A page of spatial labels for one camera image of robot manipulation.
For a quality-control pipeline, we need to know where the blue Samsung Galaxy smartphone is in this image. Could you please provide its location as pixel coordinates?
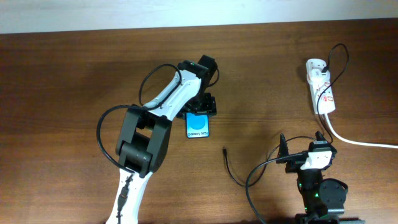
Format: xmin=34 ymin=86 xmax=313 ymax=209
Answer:
xmin=186 ymin=113 xmax=210 ymax=139

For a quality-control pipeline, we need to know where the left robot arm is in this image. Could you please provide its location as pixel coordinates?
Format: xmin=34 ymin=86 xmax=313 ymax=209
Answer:
xmin=96 ymin=55 xmax=220 ymax=223

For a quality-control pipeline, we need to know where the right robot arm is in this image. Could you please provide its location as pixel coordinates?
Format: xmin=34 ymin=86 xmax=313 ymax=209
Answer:
xmin=277 ymin=131 xmax=348 ymax=223

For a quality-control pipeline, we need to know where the white USB charger adapter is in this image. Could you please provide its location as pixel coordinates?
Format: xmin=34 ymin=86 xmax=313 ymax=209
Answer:
xmin=307 ymin=69 xmax=330 ymax=85

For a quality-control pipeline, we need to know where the white power strip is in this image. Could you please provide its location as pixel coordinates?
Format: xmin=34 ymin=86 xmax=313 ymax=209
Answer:
xmin=305 ymin=58 xmax=336 ymax=114

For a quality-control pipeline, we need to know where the white power strip cord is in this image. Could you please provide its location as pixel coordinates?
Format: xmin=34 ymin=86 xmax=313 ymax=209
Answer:
xmin=322 ymin=113 xmax=398 ymax=149

